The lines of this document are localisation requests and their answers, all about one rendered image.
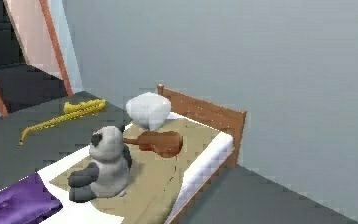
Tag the grey panda teddy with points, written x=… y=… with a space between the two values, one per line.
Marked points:
x=108 y=166

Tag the yellow saxophone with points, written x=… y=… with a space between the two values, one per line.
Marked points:
x=74 y=111

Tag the white pillow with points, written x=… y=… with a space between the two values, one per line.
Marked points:
x=148 y=111

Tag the purple cushion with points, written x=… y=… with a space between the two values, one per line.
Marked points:
x=18 y=203

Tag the brown wooden guitar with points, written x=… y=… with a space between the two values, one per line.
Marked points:
x=162 y=143

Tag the tan blanket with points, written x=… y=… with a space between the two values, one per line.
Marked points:
x=153 y=180

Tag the wooden bed with white mattress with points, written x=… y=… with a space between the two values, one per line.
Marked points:
x=207 y=166

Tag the pink door with brown frame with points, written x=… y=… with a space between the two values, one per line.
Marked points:
x=37 y=36

